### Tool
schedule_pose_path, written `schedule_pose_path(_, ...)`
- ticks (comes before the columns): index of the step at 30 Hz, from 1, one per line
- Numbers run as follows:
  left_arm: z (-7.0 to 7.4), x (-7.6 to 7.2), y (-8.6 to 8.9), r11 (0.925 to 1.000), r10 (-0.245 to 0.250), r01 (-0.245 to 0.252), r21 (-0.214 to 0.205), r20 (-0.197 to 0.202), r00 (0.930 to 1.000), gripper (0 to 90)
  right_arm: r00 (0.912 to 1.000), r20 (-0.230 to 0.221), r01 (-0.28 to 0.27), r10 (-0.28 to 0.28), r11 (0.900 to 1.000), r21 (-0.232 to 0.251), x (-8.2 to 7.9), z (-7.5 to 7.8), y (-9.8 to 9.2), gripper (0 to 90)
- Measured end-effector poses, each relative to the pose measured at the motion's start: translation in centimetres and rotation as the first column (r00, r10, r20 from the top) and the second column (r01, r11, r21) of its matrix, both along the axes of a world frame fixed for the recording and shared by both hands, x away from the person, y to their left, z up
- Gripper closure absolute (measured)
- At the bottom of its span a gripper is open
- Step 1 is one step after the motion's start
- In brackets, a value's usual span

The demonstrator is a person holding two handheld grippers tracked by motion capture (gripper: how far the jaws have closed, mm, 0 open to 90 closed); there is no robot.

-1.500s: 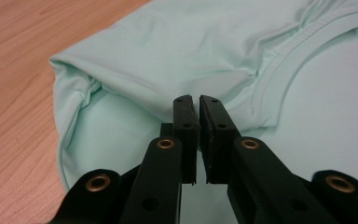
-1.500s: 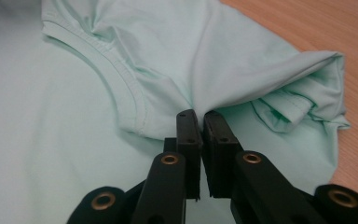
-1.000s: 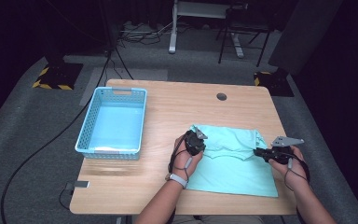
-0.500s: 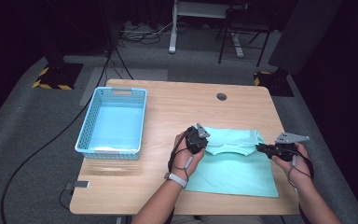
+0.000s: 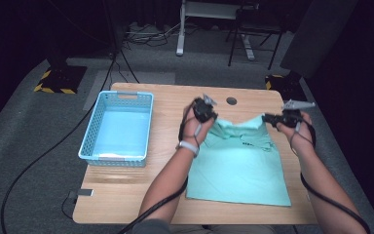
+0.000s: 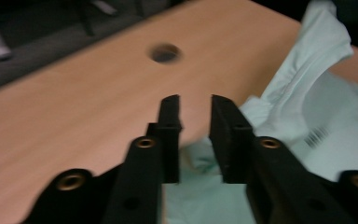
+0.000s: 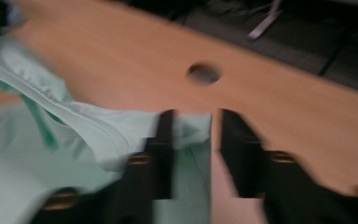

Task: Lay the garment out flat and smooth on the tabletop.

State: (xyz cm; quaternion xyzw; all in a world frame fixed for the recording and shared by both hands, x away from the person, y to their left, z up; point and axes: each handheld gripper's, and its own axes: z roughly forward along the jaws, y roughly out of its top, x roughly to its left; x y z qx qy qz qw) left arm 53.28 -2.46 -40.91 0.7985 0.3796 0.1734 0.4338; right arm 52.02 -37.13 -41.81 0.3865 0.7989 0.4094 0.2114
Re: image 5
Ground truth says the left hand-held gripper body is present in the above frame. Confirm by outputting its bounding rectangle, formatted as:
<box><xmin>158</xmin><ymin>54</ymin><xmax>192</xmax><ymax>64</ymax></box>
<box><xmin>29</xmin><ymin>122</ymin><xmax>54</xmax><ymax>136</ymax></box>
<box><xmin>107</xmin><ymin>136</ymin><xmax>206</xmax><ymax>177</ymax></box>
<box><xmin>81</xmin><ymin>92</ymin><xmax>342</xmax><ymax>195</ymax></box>
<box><xmin>193</xmin><ymin>94</ymin><xmax>218</xmax><ymax>124</ymax></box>

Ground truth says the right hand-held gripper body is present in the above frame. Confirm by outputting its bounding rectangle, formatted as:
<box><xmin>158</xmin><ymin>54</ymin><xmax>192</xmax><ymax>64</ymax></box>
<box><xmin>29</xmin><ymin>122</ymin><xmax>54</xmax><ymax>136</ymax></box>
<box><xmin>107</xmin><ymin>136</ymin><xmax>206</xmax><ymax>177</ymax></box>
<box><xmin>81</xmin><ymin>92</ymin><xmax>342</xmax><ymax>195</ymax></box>
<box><xmin>280</xmin><ymin>98</ymin><xmax>317</xmax><ymax>129</ymax></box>

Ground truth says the teal shirt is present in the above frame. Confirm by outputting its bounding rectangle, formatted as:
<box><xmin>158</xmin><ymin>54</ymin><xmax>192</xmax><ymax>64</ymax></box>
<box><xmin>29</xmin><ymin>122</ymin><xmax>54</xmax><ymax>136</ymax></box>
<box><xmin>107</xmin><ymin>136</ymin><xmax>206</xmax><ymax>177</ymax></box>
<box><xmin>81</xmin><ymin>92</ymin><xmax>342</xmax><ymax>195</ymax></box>
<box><xmin>185</xmin><ymin>114</ymin><xmax>292</xmax><ymax>208</ymax></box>

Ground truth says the person's right hand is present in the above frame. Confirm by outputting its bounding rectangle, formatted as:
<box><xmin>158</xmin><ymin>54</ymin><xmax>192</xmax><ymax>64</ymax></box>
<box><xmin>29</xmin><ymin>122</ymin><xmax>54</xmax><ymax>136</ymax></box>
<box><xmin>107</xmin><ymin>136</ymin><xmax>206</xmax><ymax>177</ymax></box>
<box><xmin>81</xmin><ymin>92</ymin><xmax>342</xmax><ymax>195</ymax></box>
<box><xmin>277</xmin><ymin>110</ymin><xmax>316</xmax><ymax>154</ymax></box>

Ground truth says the person's left hand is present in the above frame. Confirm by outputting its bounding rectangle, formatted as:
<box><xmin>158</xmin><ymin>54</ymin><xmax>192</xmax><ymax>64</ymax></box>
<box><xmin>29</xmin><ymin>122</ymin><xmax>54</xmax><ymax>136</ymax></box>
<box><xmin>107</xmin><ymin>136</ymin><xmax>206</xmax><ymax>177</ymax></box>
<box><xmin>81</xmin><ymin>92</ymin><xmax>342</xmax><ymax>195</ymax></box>
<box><xmin>182</xmin><ymin>101</ymin><xmax>215</xmax><ymax>149</ymax></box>

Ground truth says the hazard striped stand base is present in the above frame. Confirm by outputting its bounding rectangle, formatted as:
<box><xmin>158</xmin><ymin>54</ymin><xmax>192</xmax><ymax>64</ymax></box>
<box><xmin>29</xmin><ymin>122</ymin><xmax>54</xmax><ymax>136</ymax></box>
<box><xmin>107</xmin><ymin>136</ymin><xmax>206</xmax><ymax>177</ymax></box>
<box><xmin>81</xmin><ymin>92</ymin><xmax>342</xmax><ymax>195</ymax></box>
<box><xmin>33</xmin><ymin>65</ymin><xmax>88</xmax><ymax>96</ymax></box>
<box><xmin>265</xmin><ymin>72</ymin><xmax>308</xmax><ymax>102</ymax></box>

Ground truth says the white wristband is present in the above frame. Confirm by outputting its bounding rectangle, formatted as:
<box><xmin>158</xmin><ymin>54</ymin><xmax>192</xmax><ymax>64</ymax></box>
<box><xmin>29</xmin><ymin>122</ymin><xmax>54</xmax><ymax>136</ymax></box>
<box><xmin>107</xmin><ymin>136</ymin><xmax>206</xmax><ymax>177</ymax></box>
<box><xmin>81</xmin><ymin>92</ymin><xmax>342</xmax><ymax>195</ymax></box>
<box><xmin>177</xmin><ymin>139</ymin><xmax>200</xmax><ymax>158</ymax></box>

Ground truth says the dark grey panel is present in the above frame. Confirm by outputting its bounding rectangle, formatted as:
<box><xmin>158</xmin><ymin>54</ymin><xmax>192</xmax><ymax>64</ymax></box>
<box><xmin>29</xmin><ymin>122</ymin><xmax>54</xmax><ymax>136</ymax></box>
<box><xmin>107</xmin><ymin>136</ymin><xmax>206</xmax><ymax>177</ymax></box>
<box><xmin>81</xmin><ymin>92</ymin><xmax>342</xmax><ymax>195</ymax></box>
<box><xmin>280</xmin><ymin>0</ymin><xmax>360</xmax><ymax>79</ymax></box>

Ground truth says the black chair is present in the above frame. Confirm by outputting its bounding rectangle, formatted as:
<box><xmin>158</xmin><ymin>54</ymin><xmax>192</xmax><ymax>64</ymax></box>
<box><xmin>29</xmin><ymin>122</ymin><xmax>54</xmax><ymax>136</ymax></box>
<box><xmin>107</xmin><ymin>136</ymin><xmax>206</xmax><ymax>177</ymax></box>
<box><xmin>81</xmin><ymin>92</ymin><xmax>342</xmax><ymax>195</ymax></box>
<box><xmin>225</xmin><ymin>2</ymin><xmax>287</xmax><ymax>71</ymax></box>

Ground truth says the blue plastic basket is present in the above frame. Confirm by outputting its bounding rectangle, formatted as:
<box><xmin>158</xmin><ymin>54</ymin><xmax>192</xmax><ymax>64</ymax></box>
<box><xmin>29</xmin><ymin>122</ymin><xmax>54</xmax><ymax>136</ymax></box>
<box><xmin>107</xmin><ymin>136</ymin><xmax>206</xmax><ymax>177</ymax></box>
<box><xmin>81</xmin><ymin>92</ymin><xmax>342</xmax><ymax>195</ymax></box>
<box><xmin>78</xmin><ymin>90</ymin><xmax>155</xmax><ymax>168</ymax></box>

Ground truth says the black stand pole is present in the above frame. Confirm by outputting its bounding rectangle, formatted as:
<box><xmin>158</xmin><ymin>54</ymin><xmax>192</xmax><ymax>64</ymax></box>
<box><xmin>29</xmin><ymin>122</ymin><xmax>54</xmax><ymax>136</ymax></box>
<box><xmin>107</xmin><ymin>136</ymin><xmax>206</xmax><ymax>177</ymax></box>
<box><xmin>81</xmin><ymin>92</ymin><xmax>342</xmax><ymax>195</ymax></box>
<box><xmin>101</xmin><ymin>0</ymin><xmax>127</xmax><ymax>60</ymax></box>

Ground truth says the person's grey clothing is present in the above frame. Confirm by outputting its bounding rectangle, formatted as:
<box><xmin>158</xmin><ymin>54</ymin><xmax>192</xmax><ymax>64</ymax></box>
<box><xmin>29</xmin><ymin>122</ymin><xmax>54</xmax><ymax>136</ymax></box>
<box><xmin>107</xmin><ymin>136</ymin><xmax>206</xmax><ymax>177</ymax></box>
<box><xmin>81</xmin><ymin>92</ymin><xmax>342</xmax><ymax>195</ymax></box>
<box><xmin>131</xmin><ymin>218</ymin><xmax>276</xmax><ymax>234</ymax></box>

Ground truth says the white desk frame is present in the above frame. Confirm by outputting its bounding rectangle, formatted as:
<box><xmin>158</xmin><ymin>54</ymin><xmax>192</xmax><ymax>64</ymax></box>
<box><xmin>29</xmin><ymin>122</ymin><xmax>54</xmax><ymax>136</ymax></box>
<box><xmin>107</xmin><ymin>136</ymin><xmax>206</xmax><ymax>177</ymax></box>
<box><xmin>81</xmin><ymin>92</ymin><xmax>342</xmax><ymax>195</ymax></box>
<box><xmin>174</xmin><ymin>0</ymin><xmax>261</xmax><ymax>61</ymax></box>

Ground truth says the bundle of floor cables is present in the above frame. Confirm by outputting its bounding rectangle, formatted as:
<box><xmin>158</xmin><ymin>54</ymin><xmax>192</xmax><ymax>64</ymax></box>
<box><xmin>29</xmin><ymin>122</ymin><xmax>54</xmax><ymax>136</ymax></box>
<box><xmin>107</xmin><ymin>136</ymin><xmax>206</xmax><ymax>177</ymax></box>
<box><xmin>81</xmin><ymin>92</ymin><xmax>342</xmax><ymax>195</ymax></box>
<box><xmin>123</xmin><ymin>21</ymin><xmax>183</xmax><ymax>47</ymax></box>

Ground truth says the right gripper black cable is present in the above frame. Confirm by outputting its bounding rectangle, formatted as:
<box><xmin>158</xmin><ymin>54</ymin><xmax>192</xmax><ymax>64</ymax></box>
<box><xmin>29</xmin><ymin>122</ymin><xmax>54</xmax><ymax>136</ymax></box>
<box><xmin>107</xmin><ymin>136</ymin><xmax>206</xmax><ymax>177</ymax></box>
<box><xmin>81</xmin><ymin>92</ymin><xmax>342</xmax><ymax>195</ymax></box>
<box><xmin>288</xmin><ymin>121</ymin><xmax>372</xmax><ymax>234</ymax></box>

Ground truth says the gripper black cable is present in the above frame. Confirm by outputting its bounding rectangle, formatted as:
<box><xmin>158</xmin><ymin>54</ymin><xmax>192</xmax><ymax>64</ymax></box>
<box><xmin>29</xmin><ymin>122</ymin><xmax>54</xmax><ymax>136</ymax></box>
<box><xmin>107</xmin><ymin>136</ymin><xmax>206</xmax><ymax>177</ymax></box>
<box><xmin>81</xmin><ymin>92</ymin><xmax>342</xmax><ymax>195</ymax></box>
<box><xmin>288</xmin><ymin>121</ymin><xmax>372</xmax><ymax>234</ymax></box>
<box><xmin>118</xmin><ymin>110</ymin><xmax>200</xmax><ymax>234</ymax></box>

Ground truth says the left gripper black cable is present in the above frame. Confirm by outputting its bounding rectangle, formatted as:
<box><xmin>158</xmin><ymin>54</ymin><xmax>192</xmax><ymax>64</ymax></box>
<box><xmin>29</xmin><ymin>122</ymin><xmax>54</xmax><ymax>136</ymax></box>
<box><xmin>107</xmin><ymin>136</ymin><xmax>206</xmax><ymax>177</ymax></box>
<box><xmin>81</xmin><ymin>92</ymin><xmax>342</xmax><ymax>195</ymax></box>
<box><xmin>118</xmin><ymin>110</ymin><xmax>200</xmax><ymax>234</ymax></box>

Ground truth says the long black floor cable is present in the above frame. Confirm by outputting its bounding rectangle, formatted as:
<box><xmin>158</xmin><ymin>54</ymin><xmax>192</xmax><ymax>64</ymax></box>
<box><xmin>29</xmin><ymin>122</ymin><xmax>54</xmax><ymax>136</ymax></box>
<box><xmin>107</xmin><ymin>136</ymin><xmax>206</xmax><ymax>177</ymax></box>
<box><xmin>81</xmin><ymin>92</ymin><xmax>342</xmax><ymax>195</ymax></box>
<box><xmin>0</xmin><ymin>57</ymin><xmax>117</xmax><ymax>234</ymax></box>

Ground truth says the thin black cable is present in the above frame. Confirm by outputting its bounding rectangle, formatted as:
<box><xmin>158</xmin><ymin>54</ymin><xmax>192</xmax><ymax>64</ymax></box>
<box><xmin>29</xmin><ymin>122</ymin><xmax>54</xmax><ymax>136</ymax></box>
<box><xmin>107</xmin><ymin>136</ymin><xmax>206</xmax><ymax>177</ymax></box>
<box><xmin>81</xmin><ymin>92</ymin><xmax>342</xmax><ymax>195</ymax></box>
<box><xmin>60</xmin><ymin>194</ymin><xmax>78</xmax><ymax>220</ymax></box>

